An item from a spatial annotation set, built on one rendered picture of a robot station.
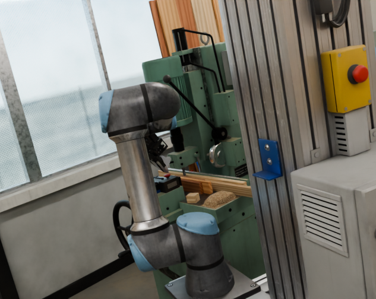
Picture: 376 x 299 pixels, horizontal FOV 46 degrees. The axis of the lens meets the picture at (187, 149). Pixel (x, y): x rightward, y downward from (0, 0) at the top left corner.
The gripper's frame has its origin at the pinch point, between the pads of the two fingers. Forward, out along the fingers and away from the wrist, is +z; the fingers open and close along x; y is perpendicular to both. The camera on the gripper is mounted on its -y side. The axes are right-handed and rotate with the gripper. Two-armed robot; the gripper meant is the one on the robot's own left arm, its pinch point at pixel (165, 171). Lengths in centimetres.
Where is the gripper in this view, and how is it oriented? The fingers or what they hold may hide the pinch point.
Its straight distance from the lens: 190.9
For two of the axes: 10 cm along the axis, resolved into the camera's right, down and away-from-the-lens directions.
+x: -6.4, -0.5, 7.7
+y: 5.5, -7.3, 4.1
